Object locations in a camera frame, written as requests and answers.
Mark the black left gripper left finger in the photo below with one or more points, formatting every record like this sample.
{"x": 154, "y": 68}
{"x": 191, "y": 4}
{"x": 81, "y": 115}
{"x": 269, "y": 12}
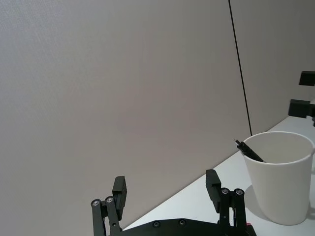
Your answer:
{"x": 119, "y": 194}

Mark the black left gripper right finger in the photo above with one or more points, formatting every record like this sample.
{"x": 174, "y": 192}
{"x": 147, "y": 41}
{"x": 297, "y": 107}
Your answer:
{"x": 212, "y": 189}

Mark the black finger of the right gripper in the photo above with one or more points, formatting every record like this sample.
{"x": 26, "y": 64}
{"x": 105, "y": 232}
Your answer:
{"x": 307, "y": 78}
{"x": 299, "y": 108}

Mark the black pen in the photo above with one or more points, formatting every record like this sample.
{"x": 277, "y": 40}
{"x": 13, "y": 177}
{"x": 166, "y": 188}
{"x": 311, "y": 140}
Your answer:
{"x": 249, "y": 152}

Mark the white paper cup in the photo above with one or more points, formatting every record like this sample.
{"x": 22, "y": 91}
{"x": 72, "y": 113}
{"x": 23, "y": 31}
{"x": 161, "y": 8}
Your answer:
{"x": 278, "y": 189}

